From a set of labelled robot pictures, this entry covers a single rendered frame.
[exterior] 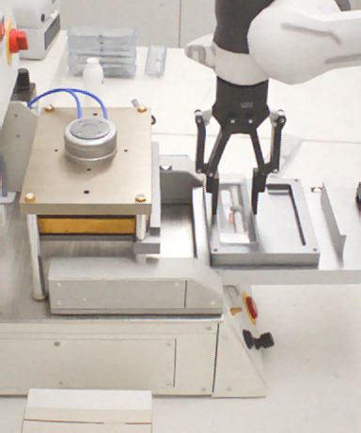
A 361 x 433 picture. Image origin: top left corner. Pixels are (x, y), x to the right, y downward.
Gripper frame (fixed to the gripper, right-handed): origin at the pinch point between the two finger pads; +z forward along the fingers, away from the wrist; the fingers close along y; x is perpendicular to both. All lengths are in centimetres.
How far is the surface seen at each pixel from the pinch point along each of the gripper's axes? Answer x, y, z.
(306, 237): -6.1, 10.6, 4.0
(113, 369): -16.9, -18.9, 21.1
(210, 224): -3.0, -3.9, 3.8
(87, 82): 74, -28, 18
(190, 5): 250, 6, 67
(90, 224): -10.1, -21.6, -1.7
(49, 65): 94, -40, 23
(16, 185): 15.2, -36.6, 8.7
